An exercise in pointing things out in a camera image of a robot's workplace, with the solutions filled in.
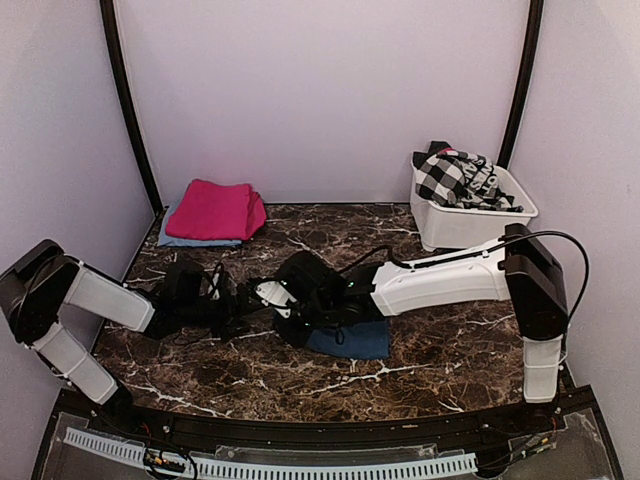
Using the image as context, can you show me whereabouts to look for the black curved front rail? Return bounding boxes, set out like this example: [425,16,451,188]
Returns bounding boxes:
[77,404,552,451]

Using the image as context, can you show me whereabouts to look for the white slotted cable duct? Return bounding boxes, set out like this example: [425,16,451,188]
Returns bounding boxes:
[63,427,478,479]

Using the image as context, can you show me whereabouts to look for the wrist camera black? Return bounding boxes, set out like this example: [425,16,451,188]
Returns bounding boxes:
[159,261,204,306]
[274,251,333,301]

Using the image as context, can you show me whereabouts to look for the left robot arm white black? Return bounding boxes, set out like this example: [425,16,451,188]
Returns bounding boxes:
[1,240,266,436]

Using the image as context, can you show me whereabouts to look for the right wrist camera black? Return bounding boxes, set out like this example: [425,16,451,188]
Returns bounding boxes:
[274,251,333,301]

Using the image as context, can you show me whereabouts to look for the folded light blue shirt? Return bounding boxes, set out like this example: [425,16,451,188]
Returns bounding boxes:
[157,203,244,249]

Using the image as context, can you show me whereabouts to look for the right black corner post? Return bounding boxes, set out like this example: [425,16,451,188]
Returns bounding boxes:
[497,0,544,169]

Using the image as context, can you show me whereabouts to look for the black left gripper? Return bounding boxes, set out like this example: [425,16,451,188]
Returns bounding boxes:
[178,283,270,343]

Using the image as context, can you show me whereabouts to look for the left black corner post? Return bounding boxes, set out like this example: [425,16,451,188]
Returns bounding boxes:
[99,0,163,214]

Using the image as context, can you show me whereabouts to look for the dark blue garment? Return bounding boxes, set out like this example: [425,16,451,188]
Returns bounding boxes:
[304,319,391,360]

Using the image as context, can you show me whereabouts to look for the black shirt white lettering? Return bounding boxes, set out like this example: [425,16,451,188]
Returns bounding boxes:
[447,151,513,211]

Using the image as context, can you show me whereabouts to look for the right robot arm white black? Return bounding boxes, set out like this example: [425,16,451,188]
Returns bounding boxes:
[254,223,576,434]

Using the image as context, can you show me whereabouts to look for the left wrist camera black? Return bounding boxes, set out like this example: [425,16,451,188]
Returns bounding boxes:
[159,261,204,306]

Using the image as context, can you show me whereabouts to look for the pink trousers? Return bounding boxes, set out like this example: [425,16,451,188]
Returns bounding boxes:
[166,179,267,241]

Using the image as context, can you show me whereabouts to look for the black white checkered shirt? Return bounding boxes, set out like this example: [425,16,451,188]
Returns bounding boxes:
[411,141,463,208]

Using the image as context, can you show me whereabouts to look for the black corner post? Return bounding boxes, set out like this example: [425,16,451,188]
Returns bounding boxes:
[497,0,544,169]
[99,0,163,214]

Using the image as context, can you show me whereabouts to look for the white plastic laundry bin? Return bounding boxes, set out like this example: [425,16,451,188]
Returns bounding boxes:
[410,166,539,252]

